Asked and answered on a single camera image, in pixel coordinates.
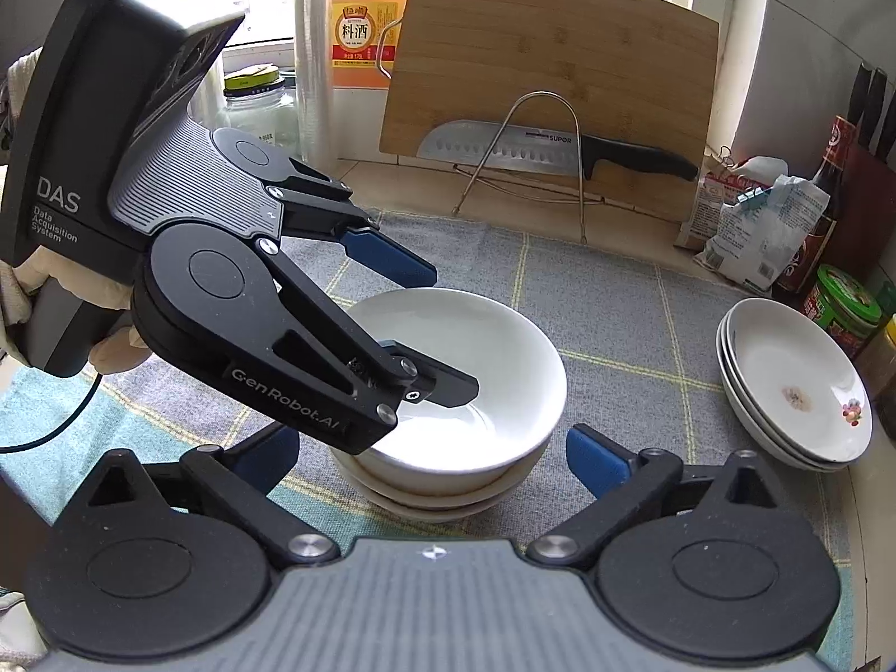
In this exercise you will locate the glass jar green lid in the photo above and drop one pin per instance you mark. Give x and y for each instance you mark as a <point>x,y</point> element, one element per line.
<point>259,112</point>

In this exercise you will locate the stack of clear plastic cups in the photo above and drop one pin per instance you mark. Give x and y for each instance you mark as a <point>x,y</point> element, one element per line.
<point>313,70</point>

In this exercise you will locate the green binder clip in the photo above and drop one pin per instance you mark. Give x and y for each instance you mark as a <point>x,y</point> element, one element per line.
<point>752,201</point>

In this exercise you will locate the dark red knife block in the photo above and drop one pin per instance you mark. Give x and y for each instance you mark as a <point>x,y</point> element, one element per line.
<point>875,196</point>

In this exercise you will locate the grey checked mat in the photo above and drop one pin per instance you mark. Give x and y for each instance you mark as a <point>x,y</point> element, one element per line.
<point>630,336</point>

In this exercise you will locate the dark sauce bottle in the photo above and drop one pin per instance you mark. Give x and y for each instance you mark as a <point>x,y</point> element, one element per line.
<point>819,238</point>

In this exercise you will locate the yellow cap spice jar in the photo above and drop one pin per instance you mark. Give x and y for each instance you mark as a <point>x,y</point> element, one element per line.
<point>883,364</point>

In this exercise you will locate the metal binder clip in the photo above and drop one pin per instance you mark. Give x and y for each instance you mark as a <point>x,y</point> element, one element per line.
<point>721,154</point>

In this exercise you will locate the bamboo cutting board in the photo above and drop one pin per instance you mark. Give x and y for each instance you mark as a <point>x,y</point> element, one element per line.
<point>546,42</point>

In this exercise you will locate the green lid sauce jar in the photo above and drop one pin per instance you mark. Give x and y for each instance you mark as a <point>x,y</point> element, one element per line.
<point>840,308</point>

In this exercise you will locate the white printed bag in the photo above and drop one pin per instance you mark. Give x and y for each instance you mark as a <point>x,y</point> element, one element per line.
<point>777,238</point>

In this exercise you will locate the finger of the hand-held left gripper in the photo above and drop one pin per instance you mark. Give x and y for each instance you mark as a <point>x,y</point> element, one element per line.
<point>448,385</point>
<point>388,255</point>

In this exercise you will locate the red and white bag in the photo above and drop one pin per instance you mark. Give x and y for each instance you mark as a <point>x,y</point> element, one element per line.
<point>707,210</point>

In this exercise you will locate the white fruit print plate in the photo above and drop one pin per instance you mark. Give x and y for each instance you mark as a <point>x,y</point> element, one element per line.
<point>763,428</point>
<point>752,427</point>
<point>784,364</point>

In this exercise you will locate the orange cooking wine bottle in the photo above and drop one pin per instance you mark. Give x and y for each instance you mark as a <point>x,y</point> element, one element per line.
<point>357,35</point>

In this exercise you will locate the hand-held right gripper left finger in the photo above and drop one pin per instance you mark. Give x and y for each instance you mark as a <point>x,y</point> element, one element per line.
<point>269,458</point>

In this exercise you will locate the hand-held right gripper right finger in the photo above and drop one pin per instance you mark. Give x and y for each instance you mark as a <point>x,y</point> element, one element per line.
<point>598,462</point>

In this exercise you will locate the person's left hand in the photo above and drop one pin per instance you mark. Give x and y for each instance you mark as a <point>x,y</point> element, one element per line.
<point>70,280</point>

